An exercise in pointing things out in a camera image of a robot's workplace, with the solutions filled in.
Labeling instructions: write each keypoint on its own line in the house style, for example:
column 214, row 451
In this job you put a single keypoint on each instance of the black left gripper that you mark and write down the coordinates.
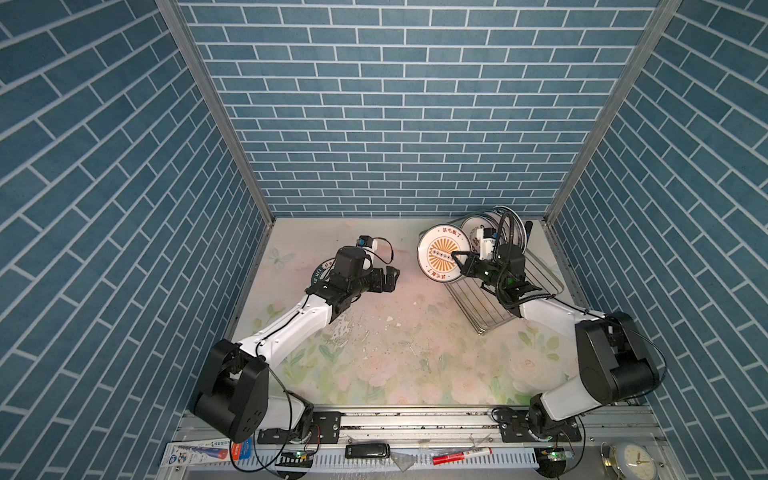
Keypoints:
column 379, row 279

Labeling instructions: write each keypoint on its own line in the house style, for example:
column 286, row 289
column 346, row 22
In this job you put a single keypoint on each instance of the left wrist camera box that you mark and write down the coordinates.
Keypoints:
column 351, row 262

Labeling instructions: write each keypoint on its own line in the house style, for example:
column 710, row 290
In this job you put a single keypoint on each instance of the green circuit board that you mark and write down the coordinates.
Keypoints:
column 556, row 458
column 295, row 461

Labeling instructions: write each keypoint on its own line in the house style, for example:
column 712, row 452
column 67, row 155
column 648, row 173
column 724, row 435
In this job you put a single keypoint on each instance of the white toothpaste box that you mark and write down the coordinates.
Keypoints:
column 201, row 452

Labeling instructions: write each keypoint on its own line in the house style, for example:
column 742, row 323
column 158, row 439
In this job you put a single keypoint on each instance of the black rectangular device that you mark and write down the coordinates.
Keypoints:
column 367, row 451

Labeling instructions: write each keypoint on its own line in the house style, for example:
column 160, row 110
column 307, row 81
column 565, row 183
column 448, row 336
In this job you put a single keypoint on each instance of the aluminium corner frame post right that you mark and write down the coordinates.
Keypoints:
column 657, row 24

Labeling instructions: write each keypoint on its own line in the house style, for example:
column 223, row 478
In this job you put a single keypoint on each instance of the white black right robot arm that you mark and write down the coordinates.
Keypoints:
column 613, row 360

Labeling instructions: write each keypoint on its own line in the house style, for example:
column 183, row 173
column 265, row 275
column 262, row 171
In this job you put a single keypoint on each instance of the chrome wire dish rack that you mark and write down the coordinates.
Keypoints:
column 481, row 308

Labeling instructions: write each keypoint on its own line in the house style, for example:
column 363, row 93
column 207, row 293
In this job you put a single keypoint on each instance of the right green circuit board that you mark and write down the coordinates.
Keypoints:
column 556, row 458

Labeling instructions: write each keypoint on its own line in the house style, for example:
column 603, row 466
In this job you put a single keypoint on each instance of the white analog clock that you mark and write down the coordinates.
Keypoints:
column 627, row 460

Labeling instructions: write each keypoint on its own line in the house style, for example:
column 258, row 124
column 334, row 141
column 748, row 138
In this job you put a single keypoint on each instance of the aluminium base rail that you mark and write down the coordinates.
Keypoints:
column 430, row 431

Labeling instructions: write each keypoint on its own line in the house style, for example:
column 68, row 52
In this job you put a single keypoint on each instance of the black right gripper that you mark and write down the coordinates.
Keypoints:
column 477, row 264

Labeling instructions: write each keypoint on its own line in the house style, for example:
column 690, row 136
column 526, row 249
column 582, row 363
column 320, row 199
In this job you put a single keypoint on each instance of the left green circuit board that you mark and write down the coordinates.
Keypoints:
column 295, row 461

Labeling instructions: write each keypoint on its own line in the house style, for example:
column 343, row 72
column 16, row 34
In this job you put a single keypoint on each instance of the aluminium corner frame post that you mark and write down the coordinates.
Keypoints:
column 172, row 15
column 657, row 24

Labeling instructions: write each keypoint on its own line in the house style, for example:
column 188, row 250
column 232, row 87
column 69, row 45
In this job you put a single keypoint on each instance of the rearmost plate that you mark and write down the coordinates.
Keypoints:
column 435, row 249

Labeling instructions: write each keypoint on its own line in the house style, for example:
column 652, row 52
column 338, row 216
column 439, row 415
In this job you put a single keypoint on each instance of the aluminium corner frame post left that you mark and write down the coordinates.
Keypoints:
column 172, row 15

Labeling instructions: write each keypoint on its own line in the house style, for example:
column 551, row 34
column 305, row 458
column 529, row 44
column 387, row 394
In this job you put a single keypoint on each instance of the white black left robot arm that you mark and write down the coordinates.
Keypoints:
column 233, row 389

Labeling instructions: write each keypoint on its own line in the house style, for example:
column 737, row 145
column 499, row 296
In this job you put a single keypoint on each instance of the red marker pen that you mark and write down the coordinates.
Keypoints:
column 461, row 456

